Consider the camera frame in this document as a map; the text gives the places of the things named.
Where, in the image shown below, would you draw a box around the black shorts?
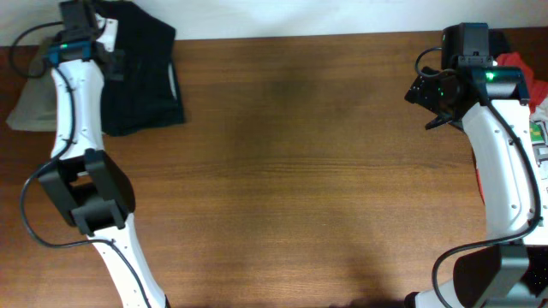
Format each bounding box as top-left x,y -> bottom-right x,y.
97,1 -> 185,137

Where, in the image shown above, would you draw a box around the folded khaki shorts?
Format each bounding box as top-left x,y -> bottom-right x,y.
6,37 -> 57,132

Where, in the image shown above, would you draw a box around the red jersey with white letters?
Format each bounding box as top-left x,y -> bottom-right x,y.
470,52 -> 548,206

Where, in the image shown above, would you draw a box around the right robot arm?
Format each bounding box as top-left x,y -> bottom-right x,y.
404,23 -> 547,307

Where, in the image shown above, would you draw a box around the black shirt with white tag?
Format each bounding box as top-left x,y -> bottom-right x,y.
489,29 -> 512,58

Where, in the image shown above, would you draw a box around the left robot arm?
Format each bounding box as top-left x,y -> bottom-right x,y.
38,1 -> 170,307

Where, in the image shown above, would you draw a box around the white shirt with green print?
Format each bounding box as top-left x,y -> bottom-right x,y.
529,106 -> 547,194

